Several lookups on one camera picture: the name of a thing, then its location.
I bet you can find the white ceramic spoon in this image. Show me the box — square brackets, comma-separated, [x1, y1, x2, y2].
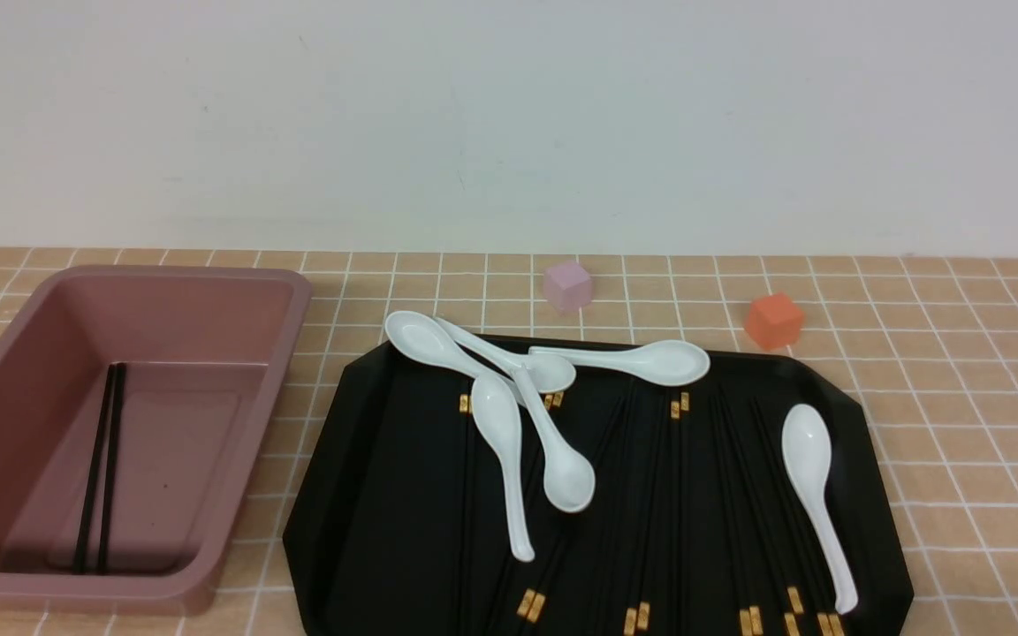
[529, 339, 711, 387]
[781, 404, 859, 615]
[470, 371, 535, 563]
[384, 310, 576, 394]

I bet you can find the white ceramic spoon crossing long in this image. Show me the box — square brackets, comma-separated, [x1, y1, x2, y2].
[435, 319, 597, 514]

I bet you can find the white ceramic spoon top left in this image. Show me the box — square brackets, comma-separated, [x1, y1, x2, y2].
[384, 310, 576, 394]

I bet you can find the pink plastic bin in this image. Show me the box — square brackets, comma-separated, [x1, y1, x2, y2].
[0, 265, 312, 615]

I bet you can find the lilac cube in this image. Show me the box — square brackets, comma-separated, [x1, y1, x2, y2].
[543, 259, 593, 314]

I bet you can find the black chopstick in bin right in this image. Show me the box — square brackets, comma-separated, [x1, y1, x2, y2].
[96, 362, 128, 575]

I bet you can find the white ceramic spoon top right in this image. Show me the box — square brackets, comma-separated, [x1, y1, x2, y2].
[529, 339, 711, 387]

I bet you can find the black chopstick in bin left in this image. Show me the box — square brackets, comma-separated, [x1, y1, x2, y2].
[72, 365, 118, 575]

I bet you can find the black octagonal tray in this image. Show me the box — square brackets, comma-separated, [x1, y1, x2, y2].
[283, 344, 915, 635]

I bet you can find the orange cube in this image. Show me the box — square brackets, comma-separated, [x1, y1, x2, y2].
[744, 292, 805, 351]

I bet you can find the black chopstick in bin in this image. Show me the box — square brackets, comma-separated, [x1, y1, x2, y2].
[96, 362, 128, 575]
[72, 365, 118, 575]

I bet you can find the white ceramic spoon centre left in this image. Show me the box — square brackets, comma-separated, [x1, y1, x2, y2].
[470, 371, 535, 563]

